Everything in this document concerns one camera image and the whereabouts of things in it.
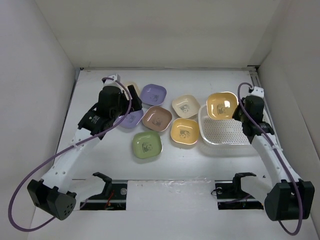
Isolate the yellow panda plate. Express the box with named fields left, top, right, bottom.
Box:
left=170, top=118, right=200, bottom=146
left=206, top=91, right=238, bottom=120

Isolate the beige panda plate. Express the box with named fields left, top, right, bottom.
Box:
left=171, top=94, right=201, bottom=119

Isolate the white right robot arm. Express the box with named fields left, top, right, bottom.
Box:
left=231, top=95, right=315, bottom=221

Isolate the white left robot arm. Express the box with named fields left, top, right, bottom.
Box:
left=27, top=85, right=142, bottom=221

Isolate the white perforated plastic bin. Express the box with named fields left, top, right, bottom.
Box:
left=198, top=104, right=258, bottom=158

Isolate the large purple panda plate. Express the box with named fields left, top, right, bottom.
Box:
left=119, top=109, right=144, bottom=129

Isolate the small purple panda plate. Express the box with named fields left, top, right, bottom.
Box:
left=140, top=84, right=167, bottom=106

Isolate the cream panda plate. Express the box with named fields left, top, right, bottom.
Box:
left=120, top=81, right=141, bottom=100

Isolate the brown panda plate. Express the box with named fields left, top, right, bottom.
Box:
left=142, top=106, right=173, bottom=132

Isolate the green panda plate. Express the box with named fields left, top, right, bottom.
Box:
left=132, top=130, right=163, bottom=159

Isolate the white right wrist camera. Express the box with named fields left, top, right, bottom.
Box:
left=248, top=86, right=265, bottom=99

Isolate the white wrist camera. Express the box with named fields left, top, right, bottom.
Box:
left=248, top=86, right=265, bottom=99
left=104, top=73, right=121, bottom=86

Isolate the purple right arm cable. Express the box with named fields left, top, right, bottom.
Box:
left=237, top=82, right=307, bottom=235

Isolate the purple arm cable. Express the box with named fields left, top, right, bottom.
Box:
left=8, top=76, right=133, bottom=231
left=237, top=82, right=307, bottom=235

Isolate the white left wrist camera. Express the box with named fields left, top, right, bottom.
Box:
left=104, top=73, right=121, bottom=86

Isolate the aluminium rail right side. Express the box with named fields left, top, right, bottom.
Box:
left=247, top=65, right=292, bottom=178

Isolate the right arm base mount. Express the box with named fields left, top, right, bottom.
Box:
left=210, top=172, right=264, bottom=210

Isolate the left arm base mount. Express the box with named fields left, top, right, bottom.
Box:
left=79, top=172, right=128, bottom=211

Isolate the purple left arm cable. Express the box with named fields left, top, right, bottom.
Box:
left=8, top=76, right=133, bottom=231

